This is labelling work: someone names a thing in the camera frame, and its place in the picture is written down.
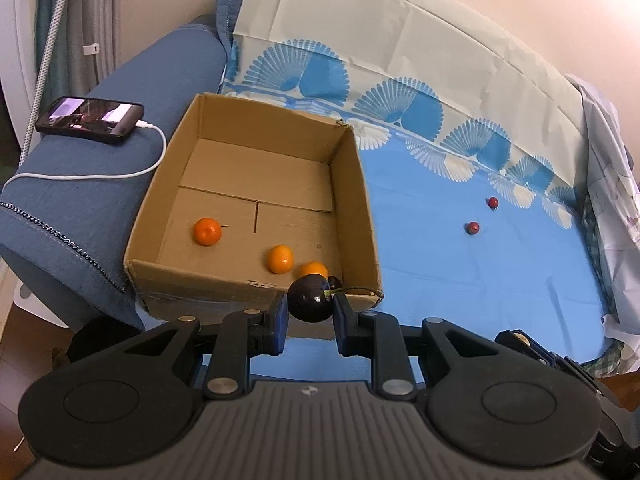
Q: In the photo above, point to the black smartphone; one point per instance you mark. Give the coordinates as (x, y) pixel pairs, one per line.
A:
(90, 117)

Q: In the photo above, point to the white plastic clip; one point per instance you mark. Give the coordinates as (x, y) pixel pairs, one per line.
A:
(90, 49)

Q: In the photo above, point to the small red cherry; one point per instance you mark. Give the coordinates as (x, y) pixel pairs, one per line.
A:
(473, 228)
(493, 203)

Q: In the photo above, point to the white crumpled cloth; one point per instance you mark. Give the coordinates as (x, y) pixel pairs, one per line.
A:
(615, 160)

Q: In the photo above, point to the orange mandarin with stem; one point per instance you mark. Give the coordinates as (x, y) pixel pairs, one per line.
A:
(207, 231)

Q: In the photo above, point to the teal curtain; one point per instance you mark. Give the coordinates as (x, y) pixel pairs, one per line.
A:
(47, 10)

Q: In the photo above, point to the small orange kumquat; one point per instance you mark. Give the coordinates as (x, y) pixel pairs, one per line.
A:
(280, 259)
(312, 268)

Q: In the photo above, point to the blue sofa armrest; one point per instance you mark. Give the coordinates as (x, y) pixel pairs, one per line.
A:
(75, 220)

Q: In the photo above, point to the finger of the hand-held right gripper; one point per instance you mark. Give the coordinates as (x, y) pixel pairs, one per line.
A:
(545, 355)

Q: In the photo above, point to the brown cardboard box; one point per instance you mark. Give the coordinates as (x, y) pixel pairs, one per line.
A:
(250, 125)

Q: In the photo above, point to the white curtain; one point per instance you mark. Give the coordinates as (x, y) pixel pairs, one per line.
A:
(95, 0)

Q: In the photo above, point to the green checked cloth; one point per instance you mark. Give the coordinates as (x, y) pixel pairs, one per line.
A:
(612, 360)

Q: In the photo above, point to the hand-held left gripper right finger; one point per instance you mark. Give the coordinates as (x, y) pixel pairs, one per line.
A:
(340, 325)

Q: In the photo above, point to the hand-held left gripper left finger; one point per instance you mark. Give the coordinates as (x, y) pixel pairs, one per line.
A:
(279, 330)

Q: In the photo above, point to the blue fan-print sheet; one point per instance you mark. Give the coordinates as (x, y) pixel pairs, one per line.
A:
(475, 285)

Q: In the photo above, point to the white floor appliance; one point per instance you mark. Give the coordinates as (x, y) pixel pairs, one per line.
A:
(37, 305)

